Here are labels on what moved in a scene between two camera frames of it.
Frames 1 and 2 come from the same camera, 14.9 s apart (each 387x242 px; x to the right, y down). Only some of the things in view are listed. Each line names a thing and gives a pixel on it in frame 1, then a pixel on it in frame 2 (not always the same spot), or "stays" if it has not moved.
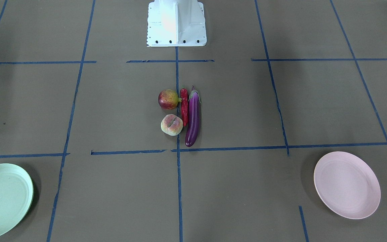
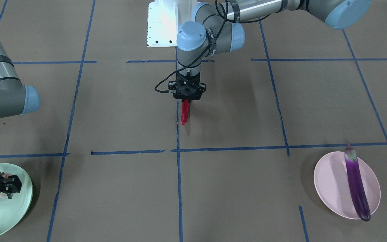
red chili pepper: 184,106 stays
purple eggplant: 194,102 -> 361,198
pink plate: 347,185 stays
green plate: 6,193 stays
